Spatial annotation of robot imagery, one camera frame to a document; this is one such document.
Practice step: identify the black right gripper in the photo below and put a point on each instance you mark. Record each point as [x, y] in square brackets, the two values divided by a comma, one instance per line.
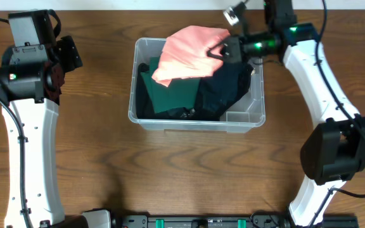
[237, 56]

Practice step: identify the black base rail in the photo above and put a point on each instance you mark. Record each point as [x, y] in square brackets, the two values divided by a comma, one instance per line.
[258, 220]

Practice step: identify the black sparkly knit garment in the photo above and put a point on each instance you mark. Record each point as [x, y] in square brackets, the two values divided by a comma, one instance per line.
[233, 83]

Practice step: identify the dark green garment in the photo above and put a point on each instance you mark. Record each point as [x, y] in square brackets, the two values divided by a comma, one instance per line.
[181, 93]

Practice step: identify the dark navy garment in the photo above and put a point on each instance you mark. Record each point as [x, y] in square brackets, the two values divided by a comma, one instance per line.
[216, 94]

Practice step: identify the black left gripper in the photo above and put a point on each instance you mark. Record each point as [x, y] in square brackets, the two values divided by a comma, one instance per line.
[70, 52]

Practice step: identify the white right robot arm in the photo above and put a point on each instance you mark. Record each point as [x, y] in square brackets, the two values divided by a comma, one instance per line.
[335, 151]

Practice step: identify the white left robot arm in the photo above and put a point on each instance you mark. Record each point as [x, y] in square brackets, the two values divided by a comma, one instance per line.
[32, 73]

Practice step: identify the pink garment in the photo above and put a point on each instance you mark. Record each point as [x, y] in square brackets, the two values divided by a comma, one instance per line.
[184, 54]

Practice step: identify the clear plastic storage bin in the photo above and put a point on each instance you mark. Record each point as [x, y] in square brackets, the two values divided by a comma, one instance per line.
[249, 112]

